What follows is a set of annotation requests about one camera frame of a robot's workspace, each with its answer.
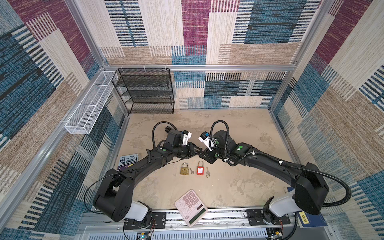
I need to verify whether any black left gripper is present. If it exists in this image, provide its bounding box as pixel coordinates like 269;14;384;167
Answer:
172;142;202;160

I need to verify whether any red padlock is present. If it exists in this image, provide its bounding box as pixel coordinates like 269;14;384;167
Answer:
197;161;205;176

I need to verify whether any brass padlock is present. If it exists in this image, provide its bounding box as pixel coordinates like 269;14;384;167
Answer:
180;163;190;176

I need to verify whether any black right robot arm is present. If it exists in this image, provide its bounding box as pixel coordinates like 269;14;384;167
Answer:
199;124;352;225

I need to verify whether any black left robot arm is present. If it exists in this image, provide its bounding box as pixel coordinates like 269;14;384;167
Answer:
92;122;203;227

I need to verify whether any pink calculator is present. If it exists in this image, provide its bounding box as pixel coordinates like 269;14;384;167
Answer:
175;190;208;227

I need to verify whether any colourful paperback book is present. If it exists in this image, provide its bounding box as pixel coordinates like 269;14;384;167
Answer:
117;154;139;171

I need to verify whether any blue book with yellow label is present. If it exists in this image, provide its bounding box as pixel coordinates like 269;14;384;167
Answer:
298;211;328;228

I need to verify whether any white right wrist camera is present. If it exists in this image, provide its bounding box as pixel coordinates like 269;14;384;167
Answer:
199;132;217;151

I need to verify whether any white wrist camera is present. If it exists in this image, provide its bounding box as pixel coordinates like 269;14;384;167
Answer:
182;130;192;146
199;132;217;151

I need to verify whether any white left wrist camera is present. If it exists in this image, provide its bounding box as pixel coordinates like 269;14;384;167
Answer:
182;130;192;146

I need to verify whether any aluminium mounting rail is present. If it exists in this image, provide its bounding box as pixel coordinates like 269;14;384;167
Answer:
77;207;294;234

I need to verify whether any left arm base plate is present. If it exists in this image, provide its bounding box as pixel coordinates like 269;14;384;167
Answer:
123;211;167;230

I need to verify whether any black wire shelf rack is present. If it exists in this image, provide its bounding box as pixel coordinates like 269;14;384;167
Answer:
112;68;175;114

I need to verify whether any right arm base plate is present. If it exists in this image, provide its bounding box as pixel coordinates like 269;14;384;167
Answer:
244;209;291;226

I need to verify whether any white wire mesh basket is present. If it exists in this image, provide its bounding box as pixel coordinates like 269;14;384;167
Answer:
65;71;115;135

